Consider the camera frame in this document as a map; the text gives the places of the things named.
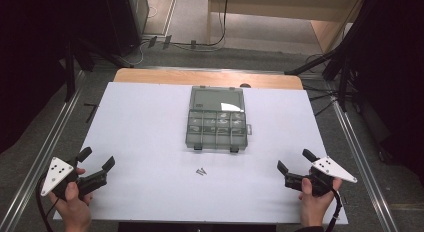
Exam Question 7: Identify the white table mat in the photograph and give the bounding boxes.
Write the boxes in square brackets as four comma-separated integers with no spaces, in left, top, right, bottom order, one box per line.
[53,81,349,225]

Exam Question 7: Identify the black curtain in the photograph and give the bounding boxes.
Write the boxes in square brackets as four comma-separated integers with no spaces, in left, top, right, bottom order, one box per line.
[346,0,424,186]
[0,0,111,155]

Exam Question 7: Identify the black floor cables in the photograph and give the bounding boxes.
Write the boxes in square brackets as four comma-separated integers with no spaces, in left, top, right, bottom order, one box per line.
[301,83,338,117]

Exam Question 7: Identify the black hanging cable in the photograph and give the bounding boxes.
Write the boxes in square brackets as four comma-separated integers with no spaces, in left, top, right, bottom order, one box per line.
[171,0,230,49]

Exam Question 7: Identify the person's right hand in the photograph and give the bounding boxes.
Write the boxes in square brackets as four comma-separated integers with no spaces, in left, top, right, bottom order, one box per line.
[298,171,344,228]

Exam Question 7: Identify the grey transparent compartment box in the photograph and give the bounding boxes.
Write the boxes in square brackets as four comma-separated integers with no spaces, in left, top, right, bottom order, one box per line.
[184,85,253,154]

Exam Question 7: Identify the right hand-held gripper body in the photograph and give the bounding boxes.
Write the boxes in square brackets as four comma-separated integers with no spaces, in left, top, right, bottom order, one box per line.
[284,155,359,198]

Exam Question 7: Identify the black cabinet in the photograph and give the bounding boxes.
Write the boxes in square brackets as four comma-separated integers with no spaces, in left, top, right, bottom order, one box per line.
[103,0,150,57]

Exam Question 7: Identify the person's left hand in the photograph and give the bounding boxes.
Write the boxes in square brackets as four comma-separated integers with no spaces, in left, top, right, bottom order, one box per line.
[48,167,94,232]

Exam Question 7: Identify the black metal stand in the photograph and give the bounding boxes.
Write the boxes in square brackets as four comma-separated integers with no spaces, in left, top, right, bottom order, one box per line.
[284,0,381,113]
[58,35,134,103]

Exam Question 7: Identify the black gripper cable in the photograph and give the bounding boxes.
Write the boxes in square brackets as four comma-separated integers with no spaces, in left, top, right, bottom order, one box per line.
[35,173,60,232]
[324,188,344,232]

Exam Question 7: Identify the aluminium floor rail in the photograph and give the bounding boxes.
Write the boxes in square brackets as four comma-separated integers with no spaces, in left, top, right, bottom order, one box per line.
[0,70,86,232]
[328,91,400,232]

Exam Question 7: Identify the black angled bracket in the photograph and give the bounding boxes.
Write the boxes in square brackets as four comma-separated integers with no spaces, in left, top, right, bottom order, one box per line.
[83,102,100,124]

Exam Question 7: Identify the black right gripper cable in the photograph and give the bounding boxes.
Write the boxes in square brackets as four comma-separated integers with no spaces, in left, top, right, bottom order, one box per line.
[324,188,344,232]

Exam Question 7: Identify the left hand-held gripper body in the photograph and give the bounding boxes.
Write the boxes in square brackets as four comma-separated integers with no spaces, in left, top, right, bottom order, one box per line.
[39,156,109,201]

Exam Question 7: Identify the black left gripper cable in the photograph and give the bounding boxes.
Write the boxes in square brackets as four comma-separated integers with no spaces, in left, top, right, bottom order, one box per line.
[35,173,60,232]

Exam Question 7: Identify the light wooden furniture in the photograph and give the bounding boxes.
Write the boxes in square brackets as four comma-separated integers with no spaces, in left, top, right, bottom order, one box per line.
[206,0,368,54]

